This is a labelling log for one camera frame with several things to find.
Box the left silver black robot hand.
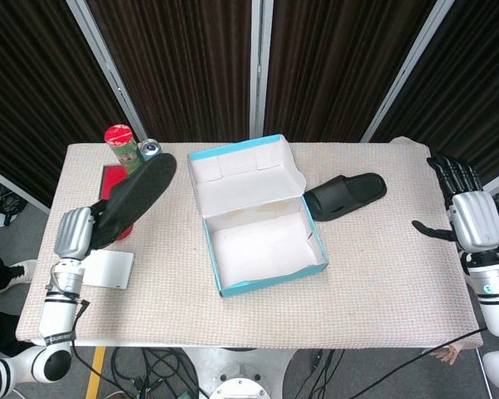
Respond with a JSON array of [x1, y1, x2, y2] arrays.
[[53, 199, 109, 263]]

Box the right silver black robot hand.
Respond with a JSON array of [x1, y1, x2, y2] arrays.
[[412, 154, 499, 253]]

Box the black rubber slipper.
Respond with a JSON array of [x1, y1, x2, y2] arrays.
[[91, 153, 178, 250], [304, 172, 388, 222]]

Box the light blue shoe box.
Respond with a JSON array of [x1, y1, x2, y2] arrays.
[[186, 133, 330, 298]]

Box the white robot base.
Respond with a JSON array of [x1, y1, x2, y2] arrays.
[[182, 347, 297, 399]]

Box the white card pad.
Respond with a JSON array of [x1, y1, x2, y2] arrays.
[[82, 248, 136, 291]]

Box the green canister with red lid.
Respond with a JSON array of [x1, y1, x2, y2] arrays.
[[104, 123, 145, 176]]

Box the red stamp pad black case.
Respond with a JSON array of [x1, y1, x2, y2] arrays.
[[97, 164, 129, 201]]

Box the white sneaker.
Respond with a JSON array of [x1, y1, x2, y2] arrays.
[[0, 259, 37, 295]]

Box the beige waffle tablecloth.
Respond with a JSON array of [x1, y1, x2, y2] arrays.
[[15, 136, 483, 350]]

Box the light blue drink can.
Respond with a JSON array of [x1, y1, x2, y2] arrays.
[[137, 138, 162, 162]]

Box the dark ribbed divider panel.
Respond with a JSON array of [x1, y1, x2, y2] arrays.
[[251, 0, 454, 145], [0, 0, 131, 209], [361, 0, 499, 209], [68, 0, 262, 145]]

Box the tangled cables by panel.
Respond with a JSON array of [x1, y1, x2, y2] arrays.
[[0, 174, 28, 229]]

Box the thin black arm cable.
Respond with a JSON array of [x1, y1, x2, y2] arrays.
[[422, 327, 488, 356]]

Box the black floor cable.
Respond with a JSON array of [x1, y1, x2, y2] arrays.
[[141, 347, 201, 398], [110, 347, 151, 396]]

